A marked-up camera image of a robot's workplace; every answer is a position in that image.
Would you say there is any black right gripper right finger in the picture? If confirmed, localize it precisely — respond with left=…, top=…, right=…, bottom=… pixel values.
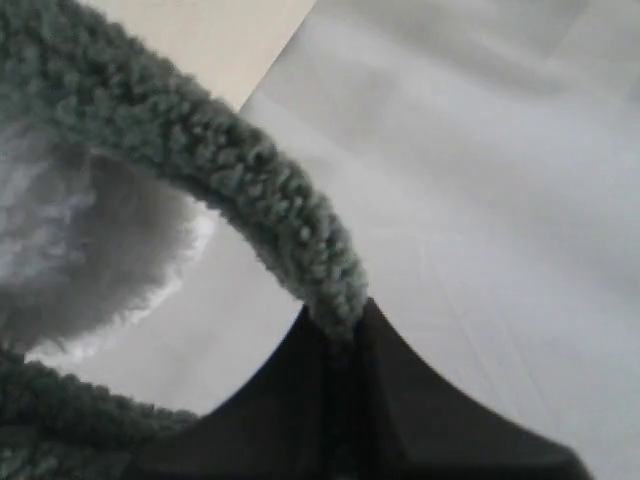
left=344, top=299, right=592, bottom=480

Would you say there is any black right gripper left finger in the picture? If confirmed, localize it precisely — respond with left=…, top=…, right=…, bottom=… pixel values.
left=122, top=308, right=328, bottom=480

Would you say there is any green knitted scarf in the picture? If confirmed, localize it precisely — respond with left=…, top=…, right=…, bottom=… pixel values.
left=1, top=1, right=367, bottom=476

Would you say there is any white plush snowman toy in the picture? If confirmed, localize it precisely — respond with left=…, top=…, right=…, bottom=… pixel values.
left=1, top=120, right=214, bottom=351

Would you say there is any white backdrop curtain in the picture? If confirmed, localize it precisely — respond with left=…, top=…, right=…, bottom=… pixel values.
left=238, top=0, right=640, bottom=480

